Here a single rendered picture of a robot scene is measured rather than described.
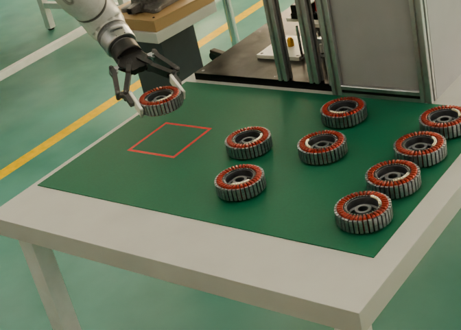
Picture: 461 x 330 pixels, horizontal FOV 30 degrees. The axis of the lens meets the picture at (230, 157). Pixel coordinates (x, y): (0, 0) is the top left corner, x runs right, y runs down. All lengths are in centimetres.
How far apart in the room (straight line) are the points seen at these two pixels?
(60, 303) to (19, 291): 103
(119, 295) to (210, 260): 136
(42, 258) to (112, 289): 94
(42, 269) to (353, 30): 96
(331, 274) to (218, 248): 26
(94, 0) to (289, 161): 66
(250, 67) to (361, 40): 45
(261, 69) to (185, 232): 79
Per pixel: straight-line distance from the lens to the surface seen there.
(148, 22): 307
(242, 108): 229
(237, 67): 252
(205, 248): 174
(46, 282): 219
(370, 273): 158
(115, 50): 226
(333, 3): 217
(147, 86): 334
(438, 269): 283
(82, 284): 316
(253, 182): 185
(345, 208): 170
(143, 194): 199
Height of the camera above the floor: 168
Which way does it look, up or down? 27 degrees down
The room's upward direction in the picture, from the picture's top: 13 degrees counter-clockwise
